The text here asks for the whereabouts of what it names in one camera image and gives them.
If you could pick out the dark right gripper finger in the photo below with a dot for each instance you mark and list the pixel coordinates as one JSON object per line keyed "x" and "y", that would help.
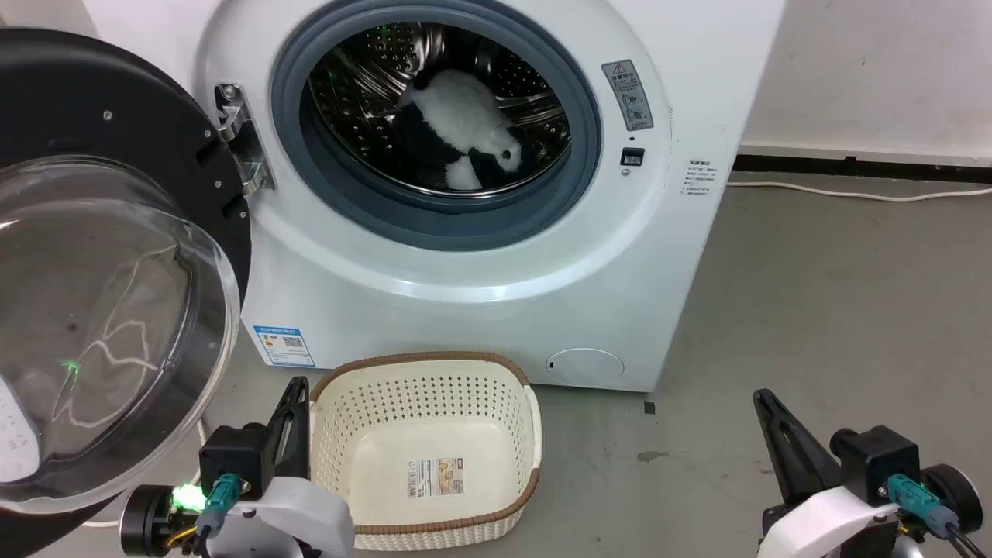
{"x": 787, "y": 457}
{"x": 814, "y": 457}

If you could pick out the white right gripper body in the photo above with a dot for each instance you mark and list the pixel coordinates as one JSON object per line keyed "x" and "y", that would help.
{"x": 833, "y": 523}

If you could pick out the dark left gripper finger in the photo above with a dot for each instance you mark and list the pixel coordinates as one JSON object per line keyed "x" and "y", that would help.
{"x": 279, "y": 442}
{"x": 301, "y": 434}

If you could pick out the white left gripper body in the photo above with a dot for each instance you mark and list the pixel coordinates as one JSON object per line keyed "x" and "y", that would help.
{"x": 302, "y": 515}

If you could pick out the black washer door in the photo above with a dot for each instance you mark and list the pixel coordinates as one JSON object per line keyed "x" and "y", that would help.
{"x": 93, "y": 325}

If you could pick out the white front-load washing machine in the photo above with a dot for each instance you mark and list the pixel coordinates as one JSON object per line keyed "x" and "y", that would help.
{"x": 480, "y": 271}

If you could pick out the metal door hinge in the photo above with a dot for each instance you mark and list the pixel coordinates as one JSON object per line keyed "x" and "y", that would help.
{"x": 242, "y": 139}

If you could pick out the black door latch slot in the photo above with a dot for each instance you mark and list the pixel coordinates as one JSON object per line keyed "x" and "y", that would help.
{"x": 632, "y": 157}

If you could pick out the blue energy label sticker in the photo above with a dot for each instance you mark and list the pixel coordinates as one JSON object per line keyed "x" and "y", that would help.
{"x": 284, "y": 346}

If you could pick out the cream perforated laundry basket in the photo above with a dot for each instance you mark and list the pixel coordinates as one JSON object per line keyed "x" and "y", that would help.
{"x": 426, "y": 465}

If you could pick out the paper basket label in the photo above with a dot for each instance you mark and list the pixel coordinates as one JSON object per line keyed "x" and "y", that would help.
{"x": 435, "y": 477}

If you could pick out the round white filter cover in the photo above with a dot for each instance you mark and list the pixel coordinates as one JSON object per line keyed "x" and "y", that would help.
{"x": 585, "y": 365}

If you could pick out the small white text sticker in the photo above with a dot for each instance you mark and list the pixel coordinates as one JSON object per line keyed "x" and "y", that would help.
{"x": 701, "y": 178}

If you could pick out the black baseboard strip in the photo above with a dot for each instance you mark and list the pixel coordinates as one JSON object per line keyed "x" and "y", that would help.
{"x": 852, "y": 167}

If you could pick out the black white panda plush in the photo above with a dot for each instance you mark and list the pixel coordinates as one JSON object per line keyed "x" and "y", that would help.
{"x": 465, "y": 124}

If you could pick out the stainless steel drum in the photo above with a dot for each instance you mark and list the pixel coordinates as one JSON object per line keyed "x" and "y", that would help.
{"x": 364, "y": 77}

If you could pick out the grey warning sticker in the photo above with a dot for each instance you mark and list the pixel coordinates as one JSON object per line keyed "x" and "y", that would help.
{"x": 629, "y": 93}

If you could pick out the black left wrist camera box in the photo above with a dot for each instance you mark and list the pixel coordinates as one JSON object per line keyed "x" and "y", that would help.
{"x": 232, "y": 457}

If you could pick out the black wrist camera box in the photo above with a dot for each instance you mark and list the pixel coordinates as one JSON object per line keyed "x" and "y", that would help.
{"x": 232, "y": 457}
{"x": 876, "y": 457}

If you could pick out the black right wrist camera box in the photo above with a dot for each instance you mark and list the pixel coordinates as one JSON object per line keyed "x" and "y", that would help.
{"x": 876, "y": 457}

